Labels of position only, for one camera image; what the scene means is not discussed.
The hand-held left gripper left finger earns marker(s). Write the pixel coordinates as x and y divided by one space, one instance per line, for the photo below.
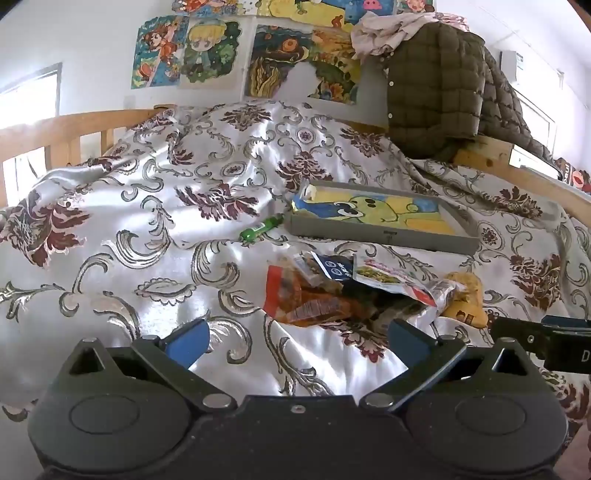
187 345

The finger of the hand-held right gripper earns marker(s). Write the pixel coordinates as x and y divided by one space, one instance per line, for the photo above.
519 333

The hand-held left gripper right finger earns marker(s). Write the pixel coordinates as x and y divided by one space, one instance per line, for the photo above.
408 345

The yellow snack packet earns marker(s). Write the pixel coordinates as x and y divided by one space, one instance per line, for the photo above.
466 300

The white red snack packet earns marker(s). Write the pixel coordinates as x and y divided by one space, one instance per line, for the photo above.
392 279

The dark blue snack packet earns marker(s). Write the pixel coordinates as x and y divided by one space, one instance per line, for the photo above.
334 267

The grey tray with cartoon print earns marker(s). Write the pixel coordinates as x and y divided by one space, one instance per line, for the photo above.
369 235

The orange snack packet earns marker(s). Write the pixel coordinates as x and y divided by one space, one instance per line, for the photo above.
295 300

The clear nut snack packet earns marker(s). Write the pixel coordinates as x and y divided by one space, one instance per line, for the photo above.
307 270

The green tube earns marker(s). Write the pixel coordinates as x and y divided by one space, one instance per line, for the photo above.
258 229

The floral bedspread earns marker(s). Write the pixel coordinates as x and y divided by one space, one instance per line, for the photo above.
138 277

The printed bag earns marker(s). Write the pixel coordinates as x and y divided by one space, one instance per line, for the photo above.
577 175

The white board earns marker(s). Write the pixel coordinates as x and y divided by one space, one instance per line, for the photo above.
531 161

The clear plastic wrap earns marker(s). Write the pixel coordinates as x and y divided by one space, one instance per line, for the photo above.
304 198

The white door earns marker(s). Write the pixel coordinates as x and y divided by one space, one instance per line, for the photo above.
538 115

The olive quilted jacket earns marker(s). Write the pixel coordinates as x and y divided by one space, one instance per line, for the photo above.
434 92

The white air conditioner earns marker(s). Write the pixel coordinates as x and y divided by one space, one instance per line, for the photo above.
511 67

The window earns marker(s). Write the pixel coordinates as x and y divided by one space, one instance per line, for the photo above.
27 99

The pink cloth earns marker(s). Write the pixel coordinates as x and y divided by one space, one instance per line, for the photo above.
388 32

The wooden bed frame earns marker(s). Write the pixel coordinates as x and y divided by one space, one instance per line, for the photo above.
37 134

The anime characters wall poster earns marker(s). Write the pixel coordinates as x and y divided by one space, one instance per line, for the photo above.
194 50

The yellow orange painted wall poster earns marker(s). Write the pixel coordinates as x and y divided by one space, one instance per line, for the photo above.
277 60

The red cartoon wall poster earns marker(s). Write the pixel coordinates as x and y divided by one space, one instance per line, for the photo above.
207 7

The yellow blue cartoon wall poster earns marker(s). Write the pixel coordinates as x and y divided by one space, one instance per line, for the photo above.
323 11

